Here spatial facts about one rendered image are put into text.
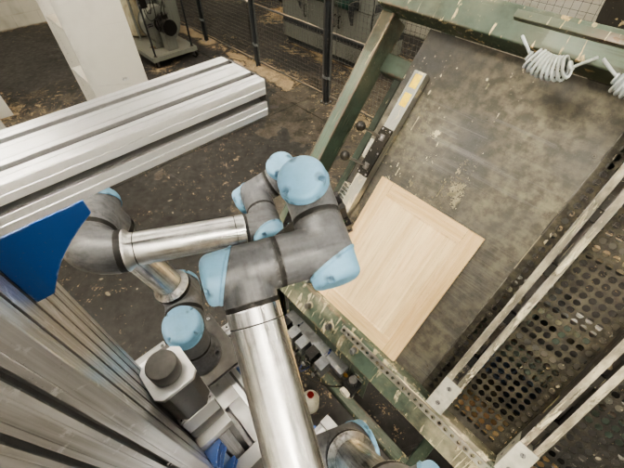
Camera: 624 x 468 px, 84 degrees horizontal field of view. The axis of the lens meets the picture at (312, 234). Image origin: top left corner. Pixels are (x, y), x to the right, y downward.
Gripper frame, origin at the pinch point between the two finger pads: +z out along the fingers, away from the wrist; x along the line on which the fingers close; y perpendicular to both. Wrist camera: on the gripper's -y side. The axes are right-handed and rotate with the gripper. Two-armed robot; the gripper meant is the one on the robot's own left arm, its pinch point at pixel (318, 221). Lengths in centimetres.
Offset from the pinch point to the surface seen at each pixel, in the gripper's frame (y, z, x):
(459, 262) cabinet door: 21.1, 22.5, -39.1
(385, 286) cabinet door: -0.5, 32.8, -22.7
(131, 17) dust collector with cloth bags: 78, 146, 555
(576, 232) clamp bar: 43, 7, -60
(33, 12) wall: -13, 131, 796
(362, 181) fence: 25.1, 18.7, 7.7
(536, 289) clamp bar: 26, 18, -61
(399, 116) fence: 50, 7, 8
